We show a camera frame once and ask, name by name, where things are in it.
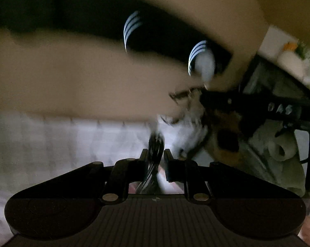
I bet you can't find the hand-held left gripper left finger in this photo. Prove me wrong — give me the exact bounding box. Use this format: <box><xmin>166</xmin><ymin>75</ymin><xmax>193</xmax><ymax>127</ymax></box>
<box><xmin>65</xmin><ymin>148</ymin><xmax>149</xmax><ymax>204</ymax></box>

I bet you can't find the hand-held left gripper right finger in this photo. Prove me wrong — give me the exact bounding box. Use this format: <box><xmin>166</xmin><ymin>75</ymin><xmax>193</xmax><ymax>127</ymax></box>
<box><xmin>164</xmin><ymin>149</ymin><xmax>251</xmax><ymax>205</ymax></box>

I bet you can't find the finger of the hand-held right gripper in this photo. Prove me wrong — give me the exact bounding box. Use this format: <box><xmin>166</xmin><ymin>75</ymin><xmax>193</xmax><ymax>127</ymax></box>
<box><xmin>200</xmin><ymin>90</ymin><xmax>238</xmax><ymax>115</ymax></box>

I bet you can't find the black corded hair tie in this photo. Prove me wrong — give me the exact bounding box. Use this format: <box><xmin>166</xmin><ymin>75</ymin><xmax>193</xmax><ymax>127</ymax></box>
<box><xmin>137</xmin><ymin>131</ymin><xmax>164</xmax><ymax>195</ymax></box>

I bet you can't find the leopard print furry accessory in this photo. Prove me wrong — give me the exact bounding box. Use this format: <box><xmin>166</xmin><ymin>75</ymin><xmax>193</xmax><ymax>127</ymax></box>
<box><xmin>156</xmin><ymin>87</ymin><xmax>249</xmax><ymax>171</ymax></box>

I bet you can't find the white tissue roll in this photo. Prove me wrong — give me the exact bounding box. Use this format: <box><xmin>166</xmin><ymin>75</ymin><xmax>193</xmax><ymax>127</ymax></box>
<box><xmin>267</xmin><ymin>134</ymin><xmax>298</xmax><ymax>162</ymax></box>

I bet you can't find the white colourful printed panel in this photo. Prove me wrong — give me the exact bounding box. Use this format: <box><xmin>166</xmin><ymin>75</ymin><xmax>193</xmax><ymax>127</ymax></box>
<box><xmin>258</xmin><ymin>24</ymin><xmax>310</xmax><ymax>94</ymax></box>

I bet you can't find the pale green cloth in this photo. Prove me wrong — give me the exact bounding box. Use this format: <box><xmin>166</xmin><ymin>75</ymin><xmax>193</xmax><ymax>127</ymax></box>
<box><xmin>248</xmin><ymin>144</ymin><xmax>307</xmax><ymax>196</ymax></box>

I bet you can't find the white checked tablecloth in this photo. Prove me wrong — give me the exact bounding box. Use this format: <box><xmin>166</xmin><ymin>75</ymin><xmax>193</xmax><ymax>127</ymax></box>
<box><xmin>0</xmin><ymin>108</ymin><xmax>209</xmax><ymax>240</ymax></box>

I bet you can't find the black object with white stripes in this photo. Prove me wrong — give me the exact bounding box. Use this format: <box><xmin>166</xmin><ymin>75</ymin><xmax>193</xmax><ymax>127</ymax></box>
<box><xmin>0</xmin><ymin>0</ymin><xmax>234</xmax><ymax>79</ymax></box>

